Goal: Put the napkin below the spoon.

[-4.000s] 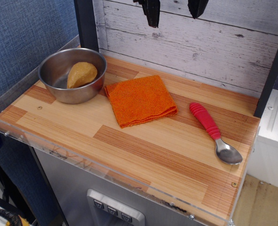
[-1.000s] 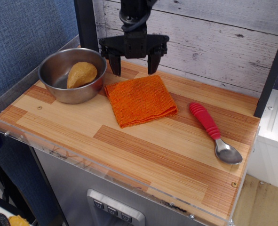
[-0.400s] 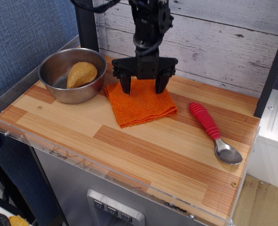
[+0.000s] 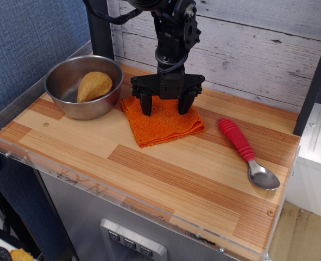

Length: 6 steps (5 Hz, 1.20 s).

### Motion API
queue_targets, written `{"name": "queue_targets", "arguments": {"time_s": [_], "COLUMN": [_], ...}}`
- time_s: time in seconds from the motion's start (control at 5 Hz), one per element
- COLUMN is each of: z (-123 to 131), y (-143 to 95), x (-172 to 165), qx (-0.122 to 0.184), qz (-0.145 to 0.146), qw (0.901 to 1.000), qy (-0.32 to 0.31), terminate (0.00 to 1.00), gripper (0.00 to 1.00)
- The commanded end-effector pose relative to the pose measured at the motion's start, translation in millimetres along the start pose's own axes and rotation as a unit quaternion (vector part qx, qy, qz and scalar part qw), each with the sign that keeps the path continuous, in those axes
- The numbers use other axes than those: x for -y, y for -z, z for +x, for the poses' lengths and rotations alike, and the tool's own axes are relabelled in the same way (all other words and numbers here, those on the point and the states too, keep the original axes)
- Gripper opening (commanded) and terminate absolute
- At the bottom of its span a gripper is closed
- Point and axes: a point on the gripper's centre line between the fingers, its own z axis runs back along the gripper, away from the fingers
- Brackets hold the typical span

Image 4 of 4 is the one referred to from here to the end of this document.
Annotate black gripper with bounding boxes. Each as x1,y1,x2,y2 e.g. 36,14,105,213
131,73,205,116

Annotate orange cloth napkin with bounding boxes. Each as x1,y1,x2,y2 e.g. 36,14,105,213
121,97,206,148

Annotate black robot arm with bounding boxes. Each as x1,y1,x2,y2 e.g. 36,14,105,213
129,1,205,116

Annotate tan pear shaped toy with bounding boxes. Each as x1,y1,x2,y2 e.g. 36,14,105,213
77,72,112,103

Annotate stainless steel bowl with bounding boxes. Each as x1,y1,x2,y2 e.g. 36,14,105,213
44,55,123,120

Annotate clear acrylic edge guard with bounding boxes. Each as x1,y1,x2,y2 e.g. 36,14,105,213
0,125,300,260

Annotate stainless steel cabinet front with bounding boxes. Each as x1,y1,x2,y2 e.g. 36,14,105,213
40,172,230,260

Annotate silver button control panel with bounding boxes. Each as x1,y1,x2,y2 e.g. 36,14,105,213
100,218,168,260

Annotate white ridged appliance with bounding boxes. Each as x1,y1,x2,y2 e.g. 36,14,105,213
286,103,321,216

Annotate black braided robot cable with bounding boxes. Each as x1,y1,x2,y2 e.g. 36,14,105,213
83,0,144,26

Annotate black vertical frame post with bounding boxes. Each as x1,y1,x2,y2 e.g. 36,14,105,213
87,10,114,60

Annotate red handled metal spoon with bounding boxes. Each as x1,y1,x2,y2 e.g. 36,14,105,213
218,118,280,190

